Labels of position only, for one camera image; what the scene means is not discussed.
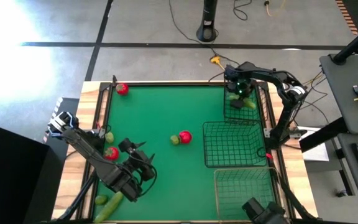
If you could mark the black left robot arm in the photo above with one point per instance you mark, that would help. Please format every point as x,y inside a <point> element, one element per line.
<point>98,161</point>

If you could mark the black diagonal beam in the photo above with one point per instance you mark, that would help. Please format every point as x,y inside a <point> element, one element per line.
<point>322,137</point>

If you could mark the small green lime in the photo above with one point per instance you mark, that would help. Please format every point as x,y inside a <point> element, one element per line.
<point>109,137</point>
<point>101,200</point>
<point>175,140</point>

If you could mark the red tomato with green calyx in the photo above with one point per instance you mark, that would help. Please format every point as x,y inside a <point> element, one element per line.
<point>112,154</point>
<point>122,89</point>

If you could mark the black pole stand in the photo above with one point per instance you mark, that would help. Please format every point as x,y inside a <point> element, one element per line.
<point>207,18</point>

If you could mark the small black floor object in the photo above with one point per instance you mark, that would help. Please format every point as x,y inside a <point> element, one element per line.
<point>341,193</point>

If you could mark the black equipment cabinet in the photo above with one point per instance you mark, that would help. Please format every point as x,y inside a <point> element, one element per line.
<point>5,174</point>

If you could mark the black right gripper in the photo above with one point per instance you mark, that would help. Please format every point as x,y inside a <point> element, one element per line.
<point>244,88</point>

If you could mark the dark grey box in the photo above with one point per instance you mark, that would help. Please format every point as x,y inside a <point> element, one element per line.
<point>70,107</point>

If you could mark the yellow power plug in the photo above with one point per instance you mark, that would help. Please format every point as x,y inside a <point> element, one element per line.
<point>215,59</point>

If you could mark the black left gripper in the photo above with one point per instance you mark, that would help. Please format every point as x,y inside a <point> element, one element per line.
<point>138,161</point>

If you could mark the white paper sheet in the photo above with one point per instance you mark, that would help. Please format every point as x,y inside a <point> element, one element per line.
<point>317,154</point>

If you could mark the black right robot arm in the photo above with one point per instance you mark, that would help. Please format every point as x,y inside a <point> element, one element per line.
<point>287,118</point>

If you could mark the grey desk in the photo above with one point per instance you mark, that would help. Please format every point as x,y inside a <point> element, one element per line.
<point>343,102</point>

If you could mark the short green cucumber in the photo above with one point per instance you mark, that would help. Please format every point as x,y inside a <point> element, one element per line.
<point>250,103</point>

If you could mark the long green cucumber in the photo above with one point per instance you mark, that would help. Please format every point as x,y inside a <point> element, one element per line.
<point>109,208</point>

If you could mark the pinkish red tomato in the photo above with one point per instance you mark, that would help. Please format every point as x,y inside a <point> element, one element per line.
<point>185,137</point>

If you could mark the green table mat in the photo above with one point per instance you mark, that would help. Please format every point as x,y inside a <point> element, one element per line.
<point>172,180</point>

